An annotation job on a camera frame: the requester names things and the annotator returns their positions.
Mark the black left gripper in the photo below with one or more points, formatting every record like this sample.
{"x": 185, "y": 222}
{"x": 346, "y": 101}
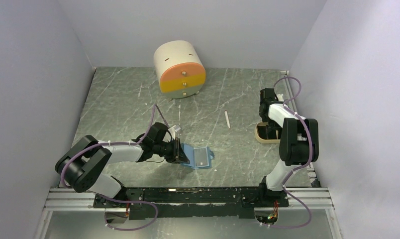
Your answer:
{"x": 177, "y": 156}

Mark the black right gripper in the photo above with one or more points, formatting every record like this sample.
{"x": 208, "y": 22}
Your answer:
{"x": 273, "y": 125}

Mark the blue leather card holder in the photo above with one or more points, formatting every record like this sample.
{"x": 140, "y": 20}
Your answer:
{"x": 189, "y": 152}

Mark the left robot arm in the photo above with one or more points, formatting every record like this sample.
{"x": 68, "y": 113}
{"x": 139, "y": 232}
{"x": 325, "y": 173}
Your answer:
{"x": 82, "y": 167}

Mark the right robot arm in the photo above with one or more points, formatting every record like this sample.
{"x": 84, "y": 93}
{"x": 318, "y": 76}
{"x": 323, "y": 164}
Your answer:
{"x": 274, "y": 179}

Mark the beige card tray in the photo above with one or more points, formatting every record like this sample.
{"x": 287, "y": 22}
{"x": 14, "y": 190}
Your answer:
{"x": 267, "y": 134}

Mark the white pen red cap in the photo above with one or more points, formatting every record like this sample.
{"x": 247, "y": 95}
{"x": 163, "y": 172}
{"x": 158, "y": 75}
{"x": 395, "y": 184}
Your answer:
{"x": 227, "y": 119}

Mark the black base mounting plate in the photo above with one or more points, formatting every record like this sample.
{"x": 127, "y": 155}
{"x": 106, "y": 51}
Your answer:
{"x": 149, "y": 202}

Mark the round cream drawer cabinet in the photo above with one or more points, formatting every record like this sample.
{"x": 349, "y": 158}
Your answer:
{"x": 179, "y": 70}

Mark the right side aluminium rail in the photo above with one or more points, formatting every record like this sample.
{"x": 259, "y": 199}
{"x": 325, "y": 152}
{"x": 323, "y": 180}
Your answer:
{"x": 299, "y": 140}

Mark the aluminium frame rail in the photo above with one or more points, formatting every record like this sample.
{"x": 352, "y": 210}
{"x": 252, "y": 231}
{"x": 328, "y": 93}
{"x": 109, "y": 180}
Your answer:
{"x": 66, "y": 200}

